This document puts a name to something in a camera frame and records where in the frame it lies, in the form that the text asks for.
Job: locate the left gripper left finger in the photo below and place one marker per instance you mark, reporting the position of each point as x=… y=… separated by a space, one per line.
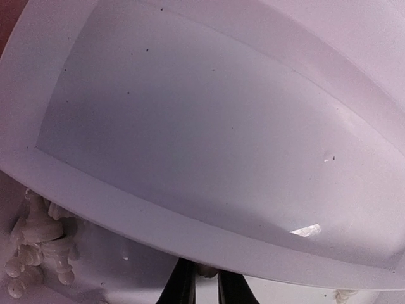
x=181 y=286

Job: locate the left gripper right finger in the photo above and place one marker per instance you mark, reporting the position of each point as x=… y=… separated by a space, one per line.
x=234 y=289

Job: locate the white divided plastic tray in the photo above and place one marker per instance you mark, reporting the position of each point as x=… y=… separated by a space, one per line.
x=264 y=138

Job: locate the white chess piece in tray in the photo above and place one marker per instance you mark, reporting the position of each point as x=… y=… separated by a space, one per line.
x=342 y=296

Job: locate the pile of white chess pieces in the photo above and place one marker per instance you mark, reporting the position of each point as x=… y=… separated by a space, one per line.
x=40 y=235

